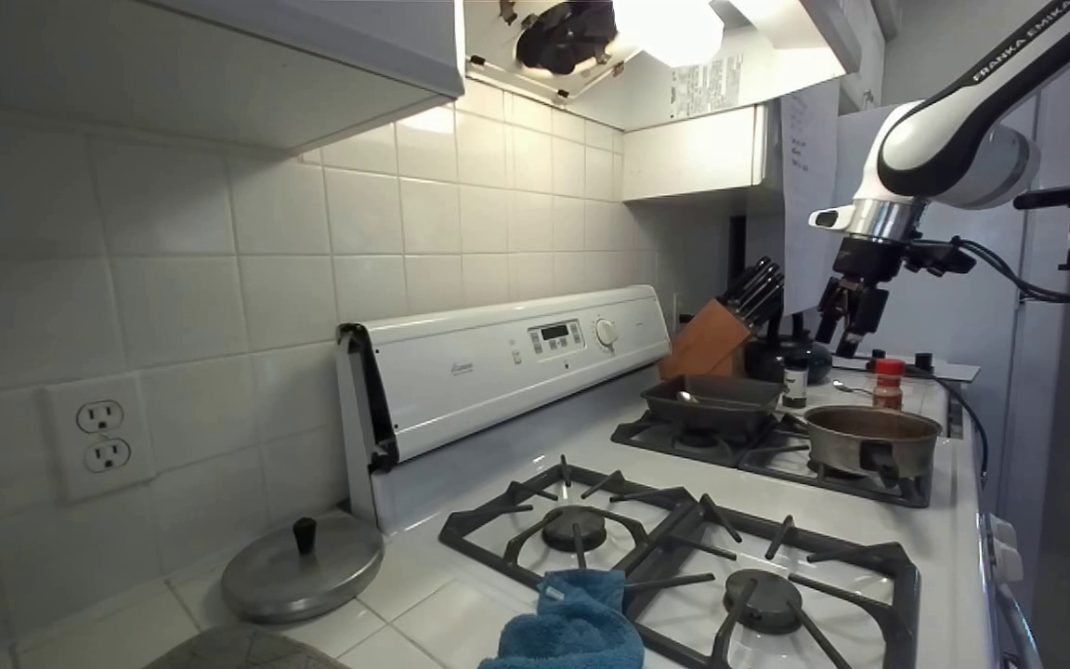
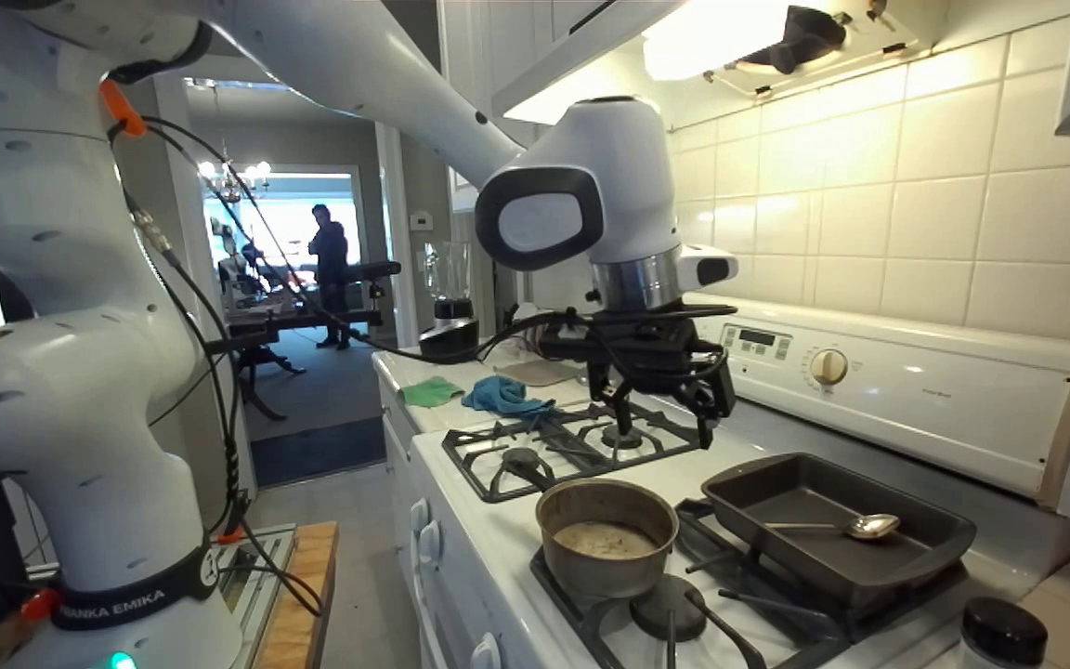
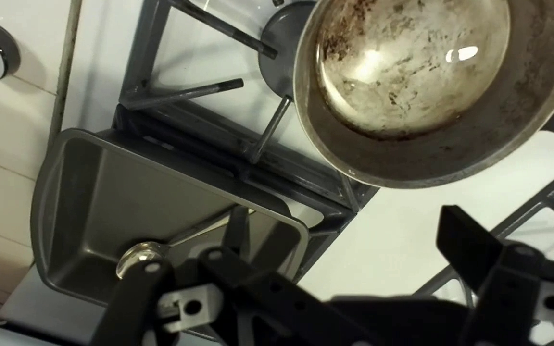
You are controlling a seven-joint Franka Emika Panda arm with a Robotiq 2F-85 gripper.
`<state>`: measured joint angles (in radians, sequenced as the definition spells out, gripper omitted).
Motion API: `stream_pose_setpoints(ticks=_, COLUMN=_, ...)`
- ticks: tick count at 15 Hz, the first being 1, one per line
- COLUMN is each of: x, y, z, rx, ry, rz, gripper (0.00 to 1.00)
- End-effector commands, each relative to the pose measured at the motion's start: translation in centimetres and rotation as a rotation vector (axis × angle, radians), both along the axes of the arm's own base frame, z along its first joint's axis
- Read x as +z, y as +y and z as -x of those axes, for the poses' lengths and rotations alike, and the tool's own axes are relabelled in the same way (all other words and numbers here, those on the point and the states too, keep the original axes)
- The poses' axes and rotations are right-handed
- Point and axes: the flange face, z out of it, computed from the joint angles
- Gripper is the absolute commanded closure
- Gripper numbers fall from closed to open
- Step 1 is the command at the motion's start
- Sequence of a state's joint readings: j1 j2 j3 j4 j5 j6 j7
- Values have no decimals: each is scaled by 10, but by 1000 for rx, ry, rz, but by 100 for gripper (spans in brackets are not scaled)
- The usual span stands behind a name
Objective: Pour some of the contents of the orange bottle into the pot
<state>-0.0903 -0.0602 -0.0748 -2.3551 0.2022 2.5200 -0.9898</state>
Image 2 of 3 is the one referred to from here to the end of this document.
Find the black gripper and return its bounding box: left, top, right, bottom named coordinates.
left=584, top=322, right=740, bottom=453

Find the round metal pot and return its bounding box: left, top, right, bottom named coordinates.
left=531, top=475, right=682, bottom=608

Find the black empty burner grate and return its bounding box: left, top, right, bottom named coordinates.
left=438, top=397, right=713, bottom=506

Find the stove clock display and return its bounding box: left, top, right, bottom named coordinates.
left=715, top=320, right=796, bottom=365

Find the black burner grate under cookware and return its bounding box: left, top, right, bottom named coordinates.
left=527, top=495, right=973, bottom=669

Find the blue cloth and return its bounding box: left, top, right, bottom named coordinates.
left=457, top=371, right=561, bottom=423

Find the stove control knob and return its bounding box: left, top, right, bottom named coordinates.
left=811, top=344, right=849, bottom=389

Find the black countertop device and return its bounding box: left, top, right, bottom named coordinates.
left=416, top=314, right=483, bottom=366

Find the black rectangular baking pan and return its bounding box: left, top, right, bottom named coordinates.
left=697, top=448, right=979, bottom=624

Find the green sponge cloth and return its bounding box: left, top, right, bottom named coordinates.
left=396, top=376, right=467, bottom=411

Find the metal spoon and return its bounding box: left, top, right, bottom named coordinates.
left=761, top=510, right=906, bottom=545

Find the white gas stove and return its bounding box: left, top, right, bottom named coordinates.
left=406, top=284, right=1070, bottom=669

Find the white base cabinet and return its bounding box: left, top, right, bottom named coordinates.
left=380, top=366, right=514, bottom=669

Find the person in dark clothes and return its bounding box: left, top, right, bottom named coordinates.
left=303, top=199, right=351, bottom=354

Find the white range hood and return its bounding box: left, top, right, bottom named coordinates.
left=483, top=0, right=948, bottom=132

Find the dark background table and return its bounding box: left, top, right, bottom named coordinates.
left=226, top=293, right=386, bottom=423

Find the black range hood fan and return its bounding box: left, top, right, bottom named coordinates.
left=741, top=2, right=854, bottom=79

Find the wooden board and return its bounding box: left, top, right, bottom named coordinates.
left=247, top=517, right=341, bottom=669

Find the background tripod equipment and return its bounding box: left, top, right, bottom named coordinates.
left=211, top=219, right=273, bottom=306

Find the chandelier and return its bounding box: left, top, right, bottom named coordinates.
left=195, top=153, right=273, bottom=208

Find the red base plug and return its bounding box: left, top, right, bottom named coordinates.
left=11, top=584, right=63, bottom=633

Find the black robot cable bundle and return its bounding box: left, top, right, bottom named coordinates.
left=123, top=107, right=589, bottom=624

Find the orange cable clip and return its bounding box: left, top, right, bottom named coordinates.
left=95, top=79, right=147, bottom=142

